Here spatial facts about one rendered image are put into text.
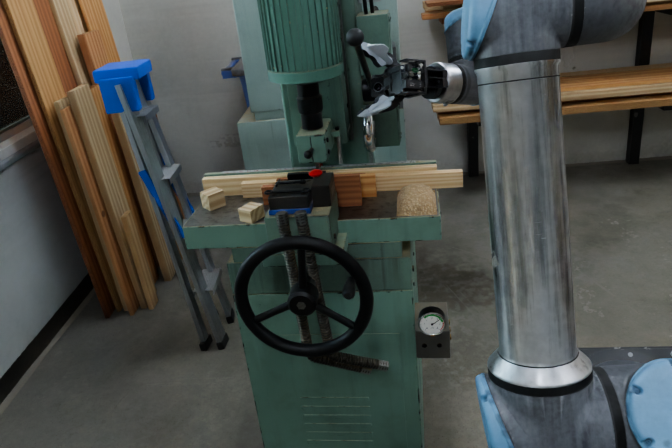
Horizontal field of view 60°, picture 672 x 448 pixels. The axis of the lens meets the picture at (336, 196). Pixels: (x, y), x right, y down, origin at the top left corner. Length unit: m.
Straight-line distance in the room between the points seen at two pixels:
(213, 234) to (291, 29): 0.50
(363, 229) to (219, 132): 2.67
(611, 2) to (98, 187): 2.25
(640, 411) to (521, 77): 0.48
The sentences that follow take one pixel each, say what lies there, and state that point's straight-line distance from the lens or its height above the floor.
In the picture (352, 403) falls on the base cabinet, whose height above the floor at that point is 0.37.
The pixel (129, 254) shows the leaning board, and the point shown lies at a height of 0.29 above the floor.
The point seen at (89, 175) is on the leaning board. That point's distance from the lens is 2.66.
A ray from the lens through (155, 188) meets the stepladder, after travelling 2.23.
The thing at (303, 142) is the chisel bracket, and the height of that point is 1.05.
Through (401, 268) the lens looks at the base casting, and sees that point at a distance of 1.37.
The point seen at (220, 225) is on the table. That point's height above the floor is 0.90.
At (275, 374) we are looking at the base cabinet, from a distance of 1.59.
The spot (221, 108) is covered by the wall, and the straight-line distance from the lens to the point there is 3.86.
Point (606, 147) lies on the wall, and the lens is 4.12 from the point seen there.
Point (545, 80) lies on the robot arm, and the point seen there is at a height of 1.28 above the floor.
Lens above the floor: 1.47
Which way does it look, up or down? 23 degrees down
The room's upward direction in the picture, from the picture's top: 6 degrees counter-clockwise
